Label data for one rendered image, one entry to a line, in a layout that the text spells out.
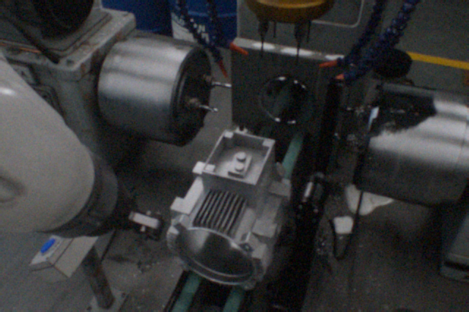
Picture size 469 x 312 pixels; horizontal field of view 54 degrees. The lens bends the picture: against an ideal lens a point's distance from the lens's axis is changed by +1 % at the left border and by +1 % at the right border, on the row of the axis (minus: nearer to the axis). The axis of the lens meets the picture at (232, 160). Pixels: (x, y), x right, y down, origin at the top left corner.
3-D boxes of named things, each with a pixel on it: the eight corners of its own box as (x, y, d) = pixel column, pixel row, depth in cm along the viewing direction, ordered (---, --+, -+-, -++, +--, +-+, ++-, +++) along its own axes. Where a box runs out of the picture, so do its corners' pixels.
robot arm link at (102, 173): (28, 126, 44) (61, 146, 50) (-13, 215, 42) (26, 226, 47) (111, 149, 42) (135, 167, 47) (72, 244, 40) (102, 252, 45)
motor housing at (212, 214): (209, 200, 104) (204, 138, 91) (289, 222, 99) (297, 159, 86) (171, 272, 91) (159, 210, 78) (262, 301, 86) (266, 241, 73)
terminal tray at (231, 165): (224, 155, 93) (223, 128, 88) (275, 168, 90) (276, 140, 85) (201, 197, 85) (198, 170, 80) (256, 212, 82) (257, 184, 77)
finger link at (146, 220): (108, 195, 51) (150, 208, 49) (127, 205, 56) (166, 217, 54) (100, 216, 50) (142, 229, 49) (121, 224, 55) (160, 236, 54)
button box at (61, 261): (101, 212, 91) (82, 194, 89) (122, 205, 87) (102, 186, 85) (48, 284, 80) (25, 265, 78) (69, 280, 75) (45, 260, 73)
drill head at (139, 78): (113, 87, 138) (95, 8, 120) (227, 112, 128) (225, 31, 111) (64, 139, 121) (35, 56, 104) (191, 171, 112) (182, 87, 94)
